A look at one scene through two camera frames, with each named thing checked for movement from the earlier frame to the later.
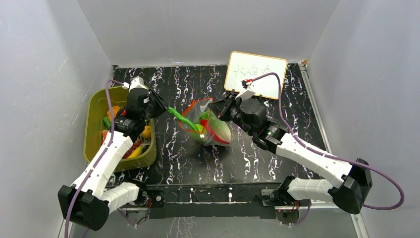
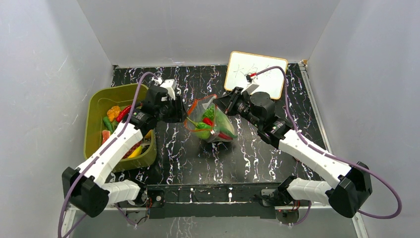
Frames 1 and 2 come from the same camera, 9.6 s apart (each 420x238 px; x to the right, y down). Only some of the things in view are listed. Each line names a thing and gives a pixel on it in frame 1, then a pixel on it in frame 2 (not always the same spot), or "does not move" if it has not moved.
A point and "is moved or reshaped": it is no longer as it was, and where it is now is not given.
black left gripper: [162, 105] to [180, 113]
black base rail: [234, 200] does not move
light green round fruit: [199, 127] to [203, 134]
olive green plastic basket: [95, 123] does not move
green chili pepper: [188, 121] is moved or reshaped
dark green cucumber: [107, 122] does not move
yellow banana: [136, 152] does not move
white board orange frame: [242, 66] does not move
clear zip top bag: [200, 119] does not move
